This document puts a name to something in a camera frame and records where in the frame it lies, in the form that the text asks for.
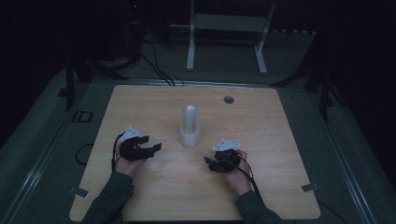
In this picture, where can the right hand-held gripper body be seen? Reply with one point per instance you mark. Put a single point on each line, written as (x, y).
(227, 158)

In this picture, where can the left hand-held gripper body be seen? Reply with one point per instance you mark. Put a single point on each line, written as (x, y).
(132, 151)

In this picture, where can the translucent bottle with white base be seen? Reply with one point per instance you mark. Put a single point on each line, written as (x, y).
(190, 130)

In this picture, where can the person's left hand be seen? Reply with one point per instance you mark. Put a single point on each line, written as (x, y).
(127, 166)

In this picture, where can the person's right hand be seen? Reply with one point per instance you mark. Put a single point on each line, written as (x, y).
(241, 180)

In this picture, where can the grey tape piece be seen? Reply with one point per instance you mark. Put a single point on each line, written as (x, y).
(79, 192)
(310, 187)

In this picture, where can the dark equipment with red light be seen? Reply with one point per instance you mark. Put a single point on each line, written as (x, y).
(134, 28)

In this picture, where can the white metal stand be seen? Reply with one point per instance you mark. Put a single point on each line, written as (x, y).
(229, 22)

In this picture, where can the white power strip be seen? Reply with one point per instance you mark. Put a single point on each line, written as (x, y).
(294, 31)

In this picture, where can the metal floor rail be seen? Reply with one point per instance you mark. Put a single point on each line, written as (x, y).
(348, 174)
(34, 172)
(199, 83)

